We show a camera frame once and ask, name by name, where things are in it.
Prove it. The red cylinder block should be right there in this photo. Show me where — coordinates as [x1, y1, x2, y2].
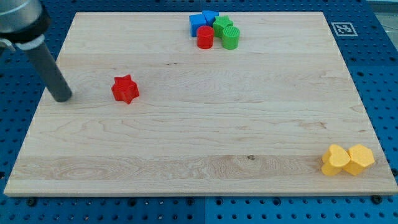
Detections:
[197, 26, 215, 49]

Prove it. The yellow hexagon block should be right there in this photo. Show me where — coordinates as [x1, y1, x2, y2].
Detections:
[343, 144, 375, 175]

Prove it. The yellow heart block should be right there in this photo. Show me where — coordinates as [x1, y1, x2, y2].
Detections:
[321, 144, 351, 176]

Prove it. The wooden board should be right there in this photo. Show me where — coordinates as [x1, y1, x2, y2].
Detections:
[4, 12, 397, 197]

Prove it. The blue block rear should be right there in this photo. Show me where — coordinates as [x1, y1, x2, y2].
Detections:
[202, 10, 219, 27]

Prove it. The white fiducial marker tag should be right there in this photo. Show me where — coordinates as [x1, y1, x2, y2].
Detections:
[331, 22, 358, 37]

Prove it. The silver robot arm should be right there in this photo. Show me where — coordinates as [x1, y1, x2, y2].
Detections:
[1, 0, 72, 102]

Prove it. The red star block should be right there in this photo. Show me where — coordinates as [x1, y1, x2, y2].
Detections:
[111, 74, 140, 105]

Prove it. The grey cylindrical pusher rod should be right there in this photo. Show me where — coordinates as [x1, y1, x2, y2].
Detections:
[16, 34, 72, 102]

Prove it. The blue cube block front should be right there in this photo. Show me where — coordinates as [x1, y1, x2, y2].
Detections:
[189, 14, 207, 37]

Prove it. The green cylinder block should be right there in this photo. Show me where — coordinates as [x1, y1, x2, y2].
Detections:
[221, 26, 240, 50]

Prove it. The green star block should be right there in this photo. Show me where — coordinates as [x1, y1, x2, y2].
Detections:
[213, 16, 234, 38]

